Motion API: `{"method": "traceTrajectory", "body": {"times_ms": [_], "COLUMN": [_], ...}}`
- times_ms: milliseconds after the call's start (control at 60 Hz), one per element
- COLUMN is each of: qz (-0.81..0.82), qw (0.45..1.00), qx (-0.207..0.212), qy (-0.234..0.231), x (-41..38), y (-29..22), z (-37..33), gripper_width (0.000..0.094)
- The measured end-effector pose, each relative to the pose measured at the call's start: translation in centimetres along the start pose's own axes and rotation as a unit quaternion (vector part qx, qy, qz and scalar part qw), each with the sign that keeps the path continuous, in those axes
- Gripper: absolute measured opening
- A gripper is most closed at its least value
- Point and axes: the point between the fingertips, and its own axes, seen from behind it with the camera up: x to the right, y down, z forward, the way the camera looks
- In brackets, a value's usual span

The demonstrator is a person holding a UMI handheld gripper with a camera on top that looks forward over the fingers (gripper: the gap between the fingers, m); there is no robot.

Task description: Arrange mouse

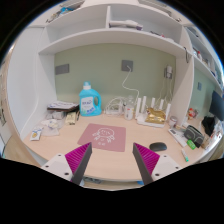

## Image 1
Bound pink mouse pad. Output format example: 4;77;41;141
78;123;126;152

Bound white wifi router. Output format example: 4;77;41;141
135;96;171;128

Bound small snack packet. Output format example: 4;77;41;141
30;129;42;141

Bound black cloth bag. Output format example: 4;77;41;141
202;116;215;136

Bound small glass jar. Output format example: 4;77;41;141
169;116;177;127

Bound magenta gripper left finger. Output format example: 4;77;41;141
42;143;92;185

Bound black monitor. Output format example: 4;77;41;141
209;91;224;121

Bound clear plastic bags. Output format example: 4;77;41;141
41;111;65;137

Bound white cable bundle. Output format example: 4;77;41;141
105;96;127;116

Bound blue detergent bottle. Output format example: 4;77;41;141
79;81;102;116

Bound white charging cable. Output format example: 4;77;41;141
121;65;141;104

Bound green white marker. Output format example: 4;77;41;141
181;149;189;162

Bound white remote control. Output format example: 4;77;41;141
168;129;187;147

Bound green small container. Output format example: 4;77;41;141
187;140;196;150

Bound black computer mouse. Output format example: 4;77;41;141
149;142;167;152

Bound gold foil bag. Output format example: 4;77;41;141
145;108;166;124

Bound grey wall socket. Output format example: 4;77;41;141
121;60;133;72

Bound clear plastic bottle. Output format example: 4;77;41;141
124;96;134;120

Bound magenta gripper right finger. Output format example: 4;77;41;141
133;143;181;185

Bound white item on shelf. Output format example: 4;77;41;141
109;20;143;30

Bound white wall shelf unit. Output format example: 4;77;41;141
19;0;224;141

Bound grey wall switch plate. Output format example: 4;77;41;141
55;64;70;75

